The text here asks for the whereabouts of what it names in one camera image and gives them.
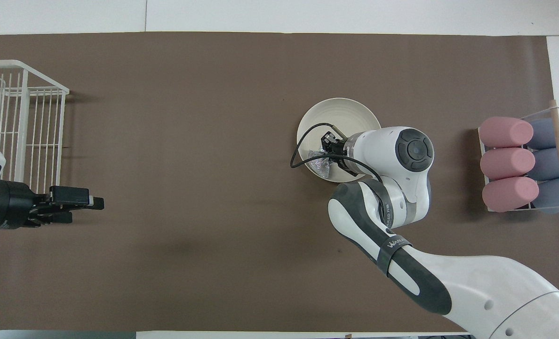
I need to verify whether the cream round plate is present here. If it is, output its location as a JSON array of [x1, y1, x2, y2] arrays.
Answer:
[[297, 97, 383, 183]]

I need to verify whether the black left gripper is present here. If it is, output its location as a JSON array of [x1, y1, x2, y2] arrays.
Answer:
[[0, 180, 105, 230]]

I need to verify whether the white wire dish rack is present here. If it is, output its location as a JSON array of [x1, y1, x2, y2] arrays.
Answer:
[[0, 60, 70, 205]]

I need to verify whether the brown table mat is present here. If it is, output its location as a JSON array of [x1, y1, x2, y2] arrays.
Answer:
[[0, 32, 559, 332]]

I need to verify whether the pink plastic cup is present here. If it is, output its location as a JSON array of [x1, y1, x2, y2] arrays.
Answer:
[[482, 177, 540, 213], [480, 147, 536, 180], [479, 116, 534, 148]]

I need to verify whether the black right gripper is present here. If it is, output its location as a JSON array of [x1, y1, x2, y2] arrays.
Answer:
[[320, 133, 351, 171]]

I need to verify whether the blue plastic cup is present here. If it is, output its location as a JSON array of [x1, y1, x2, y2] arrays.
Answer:
[[527, 118, 559, 150], [527, 147, 559, 182], [531, 177, 559, 215]]

